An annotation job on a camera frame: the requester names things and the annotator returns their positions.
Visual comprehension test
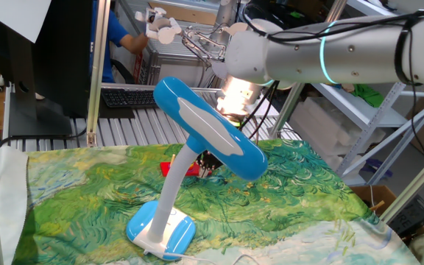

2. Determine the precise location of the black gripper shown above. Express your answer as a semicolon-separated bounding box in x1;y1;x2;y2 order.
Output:
197;152;223;180

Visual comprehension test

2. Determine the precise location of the blue and white desk lamp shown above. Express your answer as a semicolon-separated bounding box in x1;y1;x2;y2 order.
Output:
125;76;269;261

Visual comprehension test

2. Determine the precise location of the white teleoperation handle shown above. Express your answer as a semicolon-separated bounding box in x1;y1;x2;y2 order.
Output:
134;7;183;46

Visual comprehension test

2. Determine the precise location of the bare person forearm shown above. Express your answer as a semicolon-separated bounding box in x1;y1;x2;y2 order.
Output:
119;32;150;55

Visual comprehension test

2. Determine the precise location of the silver teleoperation linkage arm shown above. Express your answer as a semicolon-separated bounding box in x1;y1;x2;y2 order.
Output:
180;0;252;71

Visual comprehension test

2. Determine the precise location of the red peg board toy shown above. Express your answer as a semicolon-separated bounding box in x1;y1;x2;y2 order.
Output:
159;153;202;178

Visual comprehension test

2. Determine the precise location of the painted landscape tablecloth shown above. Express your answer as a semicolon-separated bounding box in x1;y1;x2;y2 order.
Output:
0;138;411;265

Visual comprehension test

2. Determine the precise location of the silver metal case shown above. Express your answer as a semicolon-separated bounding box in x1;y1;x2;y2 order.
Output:
132;46;222;89

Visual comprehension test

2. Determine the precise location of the black keyboard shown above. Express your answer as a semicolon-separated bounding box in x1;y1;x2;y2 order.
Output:
100;87;160;110

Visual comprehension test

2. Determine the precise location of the white foam block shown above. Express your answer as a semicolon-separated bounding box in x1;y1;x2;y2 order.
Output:
289;97;353;166

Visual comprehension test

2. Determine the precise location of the black office chair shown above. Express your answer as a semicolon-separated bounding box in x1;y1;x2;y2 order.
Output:
109;58;136;85

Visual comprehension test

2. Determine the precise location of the brown cardboard box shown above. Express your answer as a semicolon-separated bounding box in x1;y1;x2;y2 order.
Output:
350;185;398;218

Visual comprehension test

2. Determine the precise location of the grey metal shelf rack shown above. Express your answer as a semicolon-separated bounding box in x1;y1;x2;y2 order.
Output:
309;0;424;187

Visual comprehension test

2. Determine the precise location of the person in blue shirt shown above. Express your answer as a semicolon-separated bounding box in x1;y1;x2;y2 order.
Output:
89;0;130;84

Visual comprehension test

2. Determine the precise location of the blue cloth bundle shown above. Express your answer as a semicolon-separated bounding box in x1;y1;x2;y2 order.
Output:
361;157;394;180

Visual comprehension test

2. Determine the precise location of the green cloth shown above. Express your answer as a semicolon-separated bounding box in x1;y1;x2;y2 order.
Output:
351;83;385;108

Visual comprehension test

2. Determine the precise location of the black computer monitor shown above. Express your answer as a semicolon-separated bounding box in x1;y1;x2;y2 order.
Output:
0;0;95;138

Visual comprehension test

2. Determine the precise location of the black equipment case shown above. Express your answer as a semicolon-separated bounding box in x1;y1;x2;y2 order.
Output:
387;194;424;237

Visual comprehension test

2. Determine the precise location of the white paper sheet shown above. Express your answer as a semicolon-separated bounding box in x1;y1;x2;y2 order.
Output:
0;0;53;44

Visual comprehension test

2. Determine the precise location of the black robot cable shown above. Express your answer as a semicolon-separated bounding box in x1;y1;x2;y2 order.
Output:
239;2;424;176

